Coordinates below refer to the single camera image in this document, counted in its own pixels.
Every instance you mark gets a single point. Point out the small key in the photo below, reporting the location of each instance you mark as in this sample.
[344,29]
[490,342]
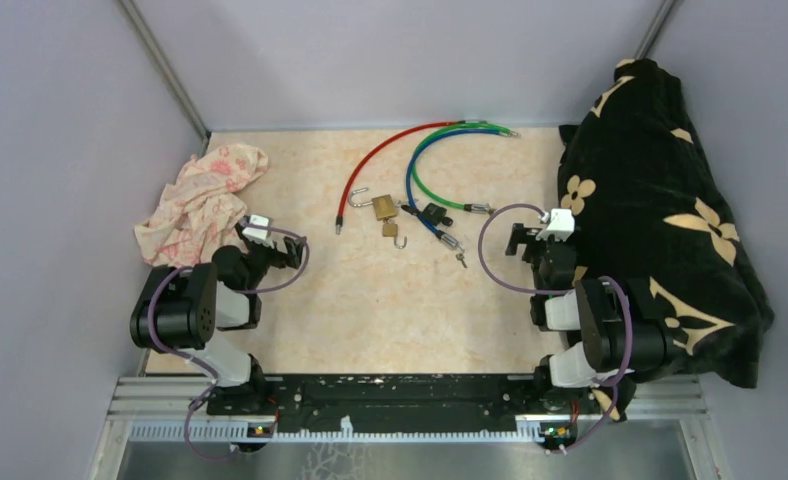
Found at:
[460,257]

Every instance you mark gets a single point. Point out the green cable lock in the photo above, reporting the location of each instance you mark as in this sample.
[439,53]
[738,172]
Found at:
[461,166]

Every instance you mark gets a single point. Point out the pink patterned cloth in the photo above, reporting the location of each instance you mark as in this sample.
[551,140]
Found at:
[197,214]

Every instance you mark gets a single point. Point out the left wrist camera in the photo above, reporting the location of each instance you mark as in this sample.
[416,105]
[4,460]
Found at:
[255,229]

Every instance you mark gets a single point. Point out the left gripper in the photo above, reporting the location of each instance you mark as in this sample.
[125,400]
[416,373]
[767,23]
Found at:
[293,256]

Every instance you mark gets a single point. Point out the large brass padlock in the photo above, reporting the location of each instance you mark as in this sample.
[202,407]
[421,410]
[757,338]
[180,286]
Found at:
[384,206]

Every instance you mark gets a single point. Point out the black cable lock head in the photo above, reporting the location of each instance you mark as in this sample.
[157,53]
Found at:
[432,214]

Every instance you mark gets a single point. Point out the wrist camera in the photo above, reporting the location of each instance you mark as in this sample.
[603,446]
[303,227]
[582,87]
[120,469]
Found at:
[255,229]
[559,226]

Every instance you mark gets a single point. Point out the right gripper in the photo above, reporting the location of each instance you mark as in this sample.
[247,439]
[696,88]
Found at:
[523,235]

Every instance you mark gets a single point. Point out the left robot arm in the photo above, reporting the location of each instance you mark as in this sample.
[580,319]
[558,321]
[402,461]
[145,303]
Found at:
[188,311]

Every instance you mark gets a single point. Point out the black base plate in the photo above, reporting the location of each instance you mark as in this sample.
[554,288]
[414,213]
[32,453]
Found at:
[400,403]

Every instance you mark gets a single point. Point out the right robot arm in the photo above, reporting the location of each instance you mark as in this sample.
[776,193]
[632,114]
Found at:
[613,331]

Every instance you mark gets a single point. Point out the black floral blanket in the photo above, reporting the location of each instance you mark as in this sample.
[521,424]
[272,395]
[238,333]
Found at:
[635,176]

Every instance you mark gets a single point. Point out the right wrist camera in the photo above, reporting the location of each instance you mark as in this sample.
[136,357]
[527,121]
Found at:
[559,226]

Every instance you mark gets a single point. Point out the small brass padlock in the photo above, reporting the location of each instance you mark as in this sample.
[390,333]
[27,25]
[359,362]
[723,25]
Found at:
[390,230]

